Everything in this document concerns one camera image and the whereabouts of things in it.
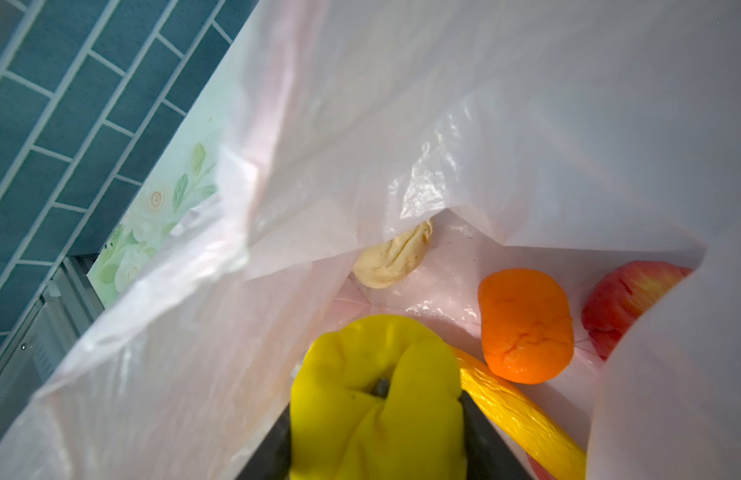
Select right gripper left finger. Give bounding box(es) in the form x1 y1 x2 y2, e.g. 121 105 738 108
236 413 292 480

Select red fake apple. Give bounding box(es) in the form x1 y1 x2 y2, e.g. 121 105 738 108
581 261 693 360

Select cream fake fruit in bag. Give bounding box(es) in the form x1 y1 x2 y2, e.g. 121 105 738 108
352 221 433 289

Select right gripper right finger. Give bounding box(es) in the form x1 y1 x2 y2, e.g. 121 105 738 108
459 390 531 480

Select orange fake tangerine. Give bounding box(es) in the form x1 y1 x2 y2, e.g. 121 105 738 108
477 268 574 385

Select yellow fake lemon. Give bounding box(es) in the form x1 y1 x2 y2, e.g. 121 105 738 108
290 315 467 479

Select aluminium front rail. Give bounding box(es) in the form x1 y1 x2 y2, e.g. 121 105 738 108
0 255 104 440

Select yellow fake banana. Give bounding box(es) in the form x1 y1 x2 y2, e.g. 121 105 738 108
454 349 586 479

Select pink plastic bag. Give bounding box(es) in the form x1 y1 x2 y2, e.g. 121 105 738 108
0 1 741 479

